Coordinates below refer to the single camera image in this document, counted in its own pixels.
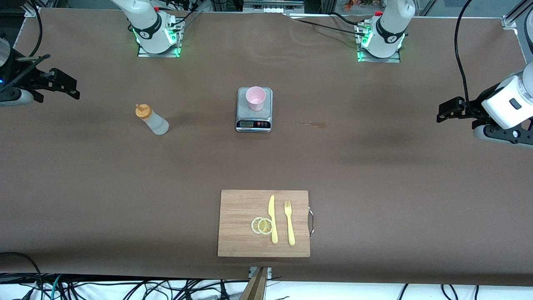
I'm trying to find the black base cable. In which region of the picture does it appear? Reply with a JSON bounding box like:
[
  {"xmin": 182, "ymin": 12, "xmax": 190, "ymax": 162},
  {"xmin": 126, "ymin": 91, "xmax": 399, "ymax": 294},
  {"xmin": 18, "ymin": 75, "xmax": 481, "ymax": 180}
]
[{"xmin": 164, "ymin": 0, "xmax": 204, "ymax": 30}]

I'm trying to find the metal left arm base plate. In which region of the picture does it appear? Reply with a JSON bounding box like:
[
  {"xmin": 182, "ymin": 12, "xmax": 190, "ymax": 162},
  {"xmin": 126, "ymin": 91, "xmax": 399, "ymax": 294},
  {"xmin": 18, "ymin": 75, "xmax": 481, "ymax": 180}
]
[{"xmin": 357, "ymin": 25, "xmax": 401, "ymax": 63}]

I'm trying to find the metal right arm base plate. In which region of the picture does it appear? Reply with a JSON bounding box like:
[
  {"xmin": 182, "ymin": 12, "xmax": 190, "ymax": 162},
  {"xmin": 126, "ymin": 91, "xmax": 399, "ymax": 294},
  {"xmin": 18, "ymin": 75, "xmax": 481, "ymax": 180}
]
[{"xmin": 137, "ymin": 17, "xmax": 184, "ymax": 58}]

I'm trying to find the white power strip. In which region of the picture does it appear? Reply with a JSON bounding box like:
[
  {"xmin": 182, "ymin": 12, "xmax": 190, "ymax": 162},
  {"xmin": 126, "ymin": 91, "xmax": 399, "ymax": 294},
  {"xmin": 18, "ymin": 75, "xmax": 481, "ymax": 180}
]
[{"xmin": 244, "ymin": 0, "xmax": 305, "ymax": 14}]

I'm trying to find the teal floor cable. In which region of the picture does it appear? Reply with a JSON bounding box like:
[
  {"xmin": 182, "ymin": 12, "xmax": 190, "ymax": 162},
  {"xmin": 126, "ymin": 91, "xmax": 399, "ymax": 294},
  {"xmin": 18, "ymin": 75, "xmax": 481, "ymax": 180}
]
[{"xmin": 49, "ymin": 274, "xmax": 63, "ymax": 300}]

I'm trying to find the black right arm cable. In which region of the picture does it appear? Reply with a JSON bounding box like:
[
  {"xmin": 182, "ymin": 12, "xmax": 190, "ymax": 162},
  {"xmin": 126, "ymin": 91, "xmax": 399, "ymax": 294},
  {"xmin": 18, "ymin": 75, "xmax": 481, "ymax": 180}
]
[{"xmin": 0, "ymin": 0, "xmax": 52, "ymax": 90}]

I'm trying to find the yellow plastic knife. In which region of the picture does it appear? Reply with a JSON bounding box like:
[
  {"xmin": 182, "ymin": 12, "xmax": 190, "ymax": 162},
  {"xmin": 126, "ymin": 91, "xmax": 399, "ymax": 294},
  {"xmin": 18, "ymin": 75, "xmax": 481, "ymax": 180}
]
[{"xmin": 268, "ymin": 195, "xmax": 278, "ymax": 244}]

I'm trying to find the translucent orange-capped sauce bottle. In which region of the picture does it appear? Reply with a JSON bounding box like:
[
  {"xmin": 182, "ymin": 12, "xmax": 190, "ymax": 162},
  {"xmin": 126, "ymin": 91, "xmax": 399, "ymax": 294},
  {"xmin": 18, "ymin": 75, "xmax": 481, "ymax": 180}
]
[{"xmin": 135, "ymin": 104, "xmax": 169, "ymax": 135}]

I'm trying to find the black table cable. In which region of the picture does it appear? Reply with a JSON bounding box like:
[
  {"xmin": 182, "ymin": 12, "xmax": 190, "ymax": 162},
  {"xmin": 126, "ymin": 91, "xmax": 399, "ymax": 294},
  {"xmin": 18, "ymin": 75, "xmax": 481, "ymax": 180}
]
[{"xmin": 287, "ymin": 12, "xmax": 369, "ymax": 38}]

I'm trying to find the wooden cutting board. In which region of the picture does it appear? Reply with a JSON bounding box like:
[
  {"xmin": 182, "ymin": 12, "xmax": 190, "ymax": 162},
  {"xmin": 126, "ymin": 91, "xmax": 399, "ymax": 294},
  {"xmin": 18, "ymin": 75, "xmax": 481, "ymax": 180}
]
[{"xmin": 217, "ymin": 190, "xmax": 315, "ymax": 258}]

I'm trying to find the aluminium frame rail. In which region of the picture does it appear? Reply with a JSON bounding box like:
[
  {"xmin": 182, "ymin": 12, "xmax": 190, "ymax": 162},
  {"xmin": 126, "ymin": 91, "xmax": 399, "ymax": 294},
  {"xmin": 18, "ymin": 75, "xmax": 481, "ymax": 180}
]
[
  {"xmin": 501, "ymin": 0, "xmax": 533, "ymax": 30},
  {"xmin": 23, "ymin": 0, "xmax": 57, "ymax": 18}
]

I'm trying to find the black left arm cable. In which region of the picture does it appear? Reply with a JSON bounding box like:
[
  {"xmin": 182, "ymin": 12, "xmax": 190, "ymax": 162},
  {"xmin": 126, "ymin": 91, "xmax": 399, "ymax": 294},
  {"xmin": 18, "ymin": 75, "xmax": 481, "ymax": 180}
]
[{"xmin": 454, "ymin": 0, "xmax": 478, "ymax": 115}]

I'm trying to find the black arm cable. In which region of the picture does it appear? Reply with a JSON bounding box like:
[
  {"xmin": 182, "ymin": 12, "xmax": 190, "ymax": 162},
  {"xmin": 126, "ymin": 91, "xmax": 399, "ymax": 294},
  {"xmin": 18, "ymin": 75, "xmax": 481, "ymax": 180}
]
[
  {"xmin": 454, "ymin": 0, "xmax": 478, "ymax": 115},
  {"xmin": 0, "ymin": 0, "xmax": 52, "ymax": 90}
]

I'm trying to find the wooden post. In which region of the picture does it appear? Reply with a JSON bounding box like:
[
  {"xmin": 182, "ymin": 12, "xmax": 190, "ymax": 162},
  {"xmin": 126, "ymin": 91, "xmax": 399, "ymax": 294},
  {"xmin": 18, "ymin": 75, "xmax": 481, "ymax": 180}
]
[{"xmin": 239, "ymin": 267, "xmax": 269, "ymax": 300}]

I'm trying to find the yellow plastic fork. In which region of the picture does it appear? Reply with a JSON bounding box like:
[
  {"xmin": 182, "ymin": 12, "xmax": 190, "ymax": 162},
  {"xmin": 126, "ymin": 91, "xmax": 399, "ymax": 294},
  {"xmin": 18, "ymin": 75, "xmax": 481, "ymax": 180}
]
[{"xmin": 284, "ymin": 200, "xmax": 296, "ymax": 246}]

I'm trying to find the silver digital kitchen scale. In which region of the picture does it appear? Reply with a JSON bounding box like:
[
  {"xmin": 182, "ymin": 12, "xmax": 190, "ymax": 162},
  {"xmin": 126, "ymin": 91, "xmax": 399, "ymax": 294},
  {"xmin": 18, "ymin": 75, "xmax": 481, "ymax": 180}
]
[{"xmin": 236, "ymin": 87, "xmax": 273, "ymax": 133}]

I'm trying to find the pink plastic cup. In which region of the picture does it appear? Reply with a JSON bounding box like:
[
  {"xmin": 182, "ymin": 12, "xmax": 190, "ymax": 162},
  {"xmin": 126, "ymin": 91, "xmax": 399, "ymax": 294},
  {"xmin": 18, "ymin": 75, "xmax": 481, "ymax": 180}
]
[{"xmin": 246, "ymin": 86, "xmax": 266, "ymax": 111}]

